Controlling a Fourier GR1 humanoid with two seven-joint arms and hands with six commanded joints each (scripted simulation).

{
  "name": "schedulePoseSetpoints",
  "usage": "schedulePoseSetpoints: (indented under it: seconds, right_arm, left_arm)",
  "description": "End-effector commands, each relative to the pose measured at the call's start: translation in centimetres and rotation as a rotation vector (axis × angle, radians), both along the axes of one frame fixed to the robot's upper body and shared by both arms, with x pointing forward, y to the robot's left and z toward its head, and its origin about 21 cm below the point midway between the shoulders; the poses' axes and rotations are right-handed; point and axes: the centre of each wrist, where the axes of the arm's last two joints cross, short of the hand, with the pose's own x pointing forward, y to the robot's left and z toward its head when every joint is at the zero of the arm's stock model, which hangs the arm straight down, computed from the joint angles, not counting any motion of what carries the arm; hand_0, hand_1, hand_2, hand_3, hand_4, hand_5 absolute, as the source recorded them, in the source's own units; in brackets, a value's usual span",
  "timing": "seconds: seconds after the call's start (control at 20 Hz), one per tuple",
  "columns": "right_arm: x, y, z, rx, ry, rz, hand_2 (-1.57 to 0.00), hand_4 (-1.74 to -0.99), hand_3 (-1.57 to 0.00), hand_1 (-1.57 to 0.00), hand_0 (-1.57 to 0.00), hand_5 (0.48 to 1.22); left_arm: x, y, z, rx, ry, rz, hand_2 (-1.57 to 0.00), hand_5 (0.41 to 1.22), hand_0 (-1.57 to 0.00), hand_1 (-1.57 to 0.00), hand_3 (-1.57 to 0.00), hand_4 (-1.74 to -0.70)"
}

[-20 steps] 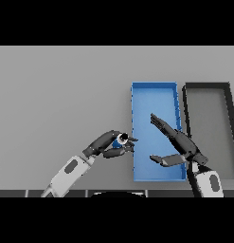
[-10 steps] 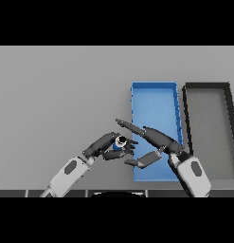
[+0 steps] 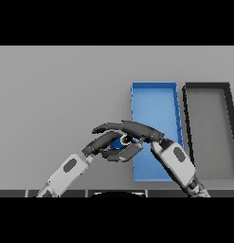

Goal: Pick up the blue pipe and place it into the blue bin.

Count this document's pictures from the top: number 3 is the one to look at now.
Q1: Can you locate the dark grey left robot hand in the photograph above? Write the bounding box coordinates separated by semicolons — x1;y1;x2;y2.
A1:
81;130;124;158

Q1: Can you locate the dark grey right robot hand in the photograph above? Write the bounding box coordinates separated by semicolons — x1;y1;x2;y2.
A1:
91;120;166;163

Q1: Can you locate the blue pipe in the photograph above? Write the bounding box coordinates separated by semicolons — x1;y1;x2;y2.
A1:
109;135;134;150

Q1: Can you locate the blue bin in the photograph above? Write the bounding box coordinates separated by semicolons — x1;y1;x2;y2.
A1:
130;81;185;182

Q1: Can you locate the dark grey bin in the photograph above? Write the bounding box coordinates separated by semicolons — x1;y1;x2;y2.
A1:
181;82;234;182

